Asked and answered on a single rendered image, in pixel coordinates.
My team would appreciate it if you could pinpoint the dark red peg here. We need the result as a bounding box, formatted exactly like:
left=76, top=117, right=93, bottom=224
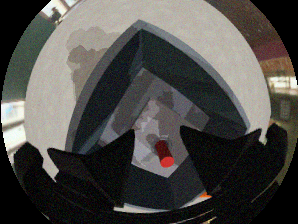
left=156, top=141, right=174, bottom=168

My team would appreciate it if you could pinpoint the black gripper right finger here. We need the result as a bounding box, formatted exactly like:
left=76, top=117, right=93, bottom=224
left=180, top=125, right=262, bottom=196

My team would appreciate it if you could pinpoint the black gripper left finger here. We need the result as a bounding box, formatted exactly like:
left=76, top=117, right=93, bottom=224
left=47, top=129, right=136, bottom=208

